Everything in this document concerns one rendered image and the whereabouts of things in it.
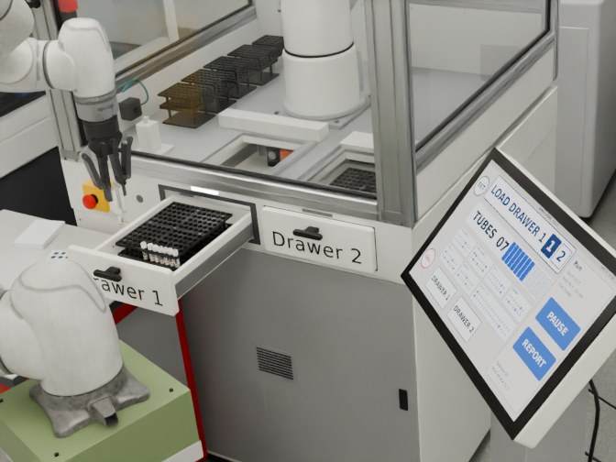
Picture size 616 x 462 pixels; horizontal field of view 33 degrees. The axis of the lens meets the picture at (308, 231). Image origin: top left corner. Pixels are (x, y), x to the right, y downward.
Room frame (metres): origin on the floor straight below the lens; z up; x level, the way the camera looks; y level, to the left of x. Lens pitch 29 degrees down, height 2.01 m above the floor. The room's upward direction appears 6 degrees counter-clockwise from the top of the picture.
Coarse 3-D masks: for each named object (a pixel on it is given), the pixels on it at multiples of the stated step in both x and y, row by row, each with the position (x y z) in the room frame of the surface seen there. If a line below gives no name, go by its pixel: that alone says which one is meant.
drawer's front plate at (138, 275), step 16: (80, 256) 2.00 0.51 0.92; (96, 256) 1.97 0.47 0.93; (112, 256) 1.96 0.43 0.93; (128, 272) 1.93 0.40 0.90; (144, 272) 1.90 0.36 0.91; (160, 272) 1.88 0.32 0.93; (112, 288) 1.96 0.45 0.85; (144, 288) 1.91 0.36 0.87; (160, 288) 1.88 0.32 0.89; (144, 304) 1.91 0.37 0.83; (176, 304) 1.88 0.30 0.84
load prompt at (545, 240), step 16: (496, 192) 1.64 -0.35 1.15; (512, 192) 1.61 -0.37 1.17; (496, 208) 1.61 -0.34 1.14; (512, 208) 1.58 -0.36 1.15; (528, 208) 1.55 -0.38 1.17; (512, 224) 1.55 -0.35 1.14; (528, 224) 1.52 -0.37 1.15; (544, 224) 1.48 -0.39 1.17; (528, 240) 1.49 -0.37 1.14; (544, 240) 1.46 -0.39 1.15; (560, 240) 1.43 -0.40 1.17; (544, 256) 1.43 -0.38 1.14; (560, 256) 1.40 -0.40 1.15
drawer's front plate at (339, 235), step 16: (272, 208) 2.11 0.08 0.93; (272, 224) 2.10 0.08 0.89; (288, 224) 2.08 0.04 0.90; (304, 224) 2.05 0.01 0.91; (320, 224) 2.03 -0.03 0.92; (336, 224) 2.01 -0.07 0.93; (352, 224) 2.00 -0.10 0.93; (272, 240) 2.10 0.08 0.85; (304, 240) 2.05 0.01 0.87; (320, 240) 2.03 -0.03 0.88; (336, 240) 2.01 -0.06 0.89; (352, 240) 1.98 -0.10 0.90; (368, 240) 1.96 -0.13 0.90; (304, 256) 2.06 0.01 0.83; (320, 256) 2.03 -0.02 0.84; (352, 256) 1.99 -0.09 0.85; (368, 256) 1.96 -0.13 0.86; (368, 272) 1.96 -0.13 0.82
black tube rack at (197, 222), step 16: (176, 208) 2.22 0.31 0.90; (144, 224) 2.16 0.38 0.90; (160, 224) 2.15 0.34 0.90; (176, 224) 2.14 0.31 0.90; (192, 224) 2.13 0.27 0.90; (208, 224) 2.13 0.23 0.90; (224, 224) 2.15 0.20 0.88; (128, 240) 2.09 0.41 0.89; (144, 240) 2.07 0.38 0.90; (160, 240) 2.07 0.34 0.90; (176, 240) 2.07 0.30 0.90; (192, 240) 2.05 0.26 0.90; (208, 240) 2.10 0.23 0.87; (128, 256) 2.06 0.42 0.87; (192, 256) 2.03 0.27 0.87
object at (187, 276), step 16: (160, 208) 2.26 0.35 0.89; (192, 208) 2.27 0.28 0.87; (208, 208) 2.25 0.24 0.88; (224, 208) 2.22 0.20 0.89; (240, 208) 2.20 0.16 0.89; (240, 224) 2.12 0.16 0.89; (112, 240) 2.11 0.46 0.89; (224, 240) 2.07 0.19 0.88; (240, 240) 2.11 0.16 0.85; (208, 256) 2.01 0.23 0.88; (224, 256) 2.06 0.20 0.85; (176, 272) 1.92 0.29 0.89; (192, 272) 1.96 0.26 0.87; (208, 272) 2.00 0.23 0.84; (176, 288) 1.91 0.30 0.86
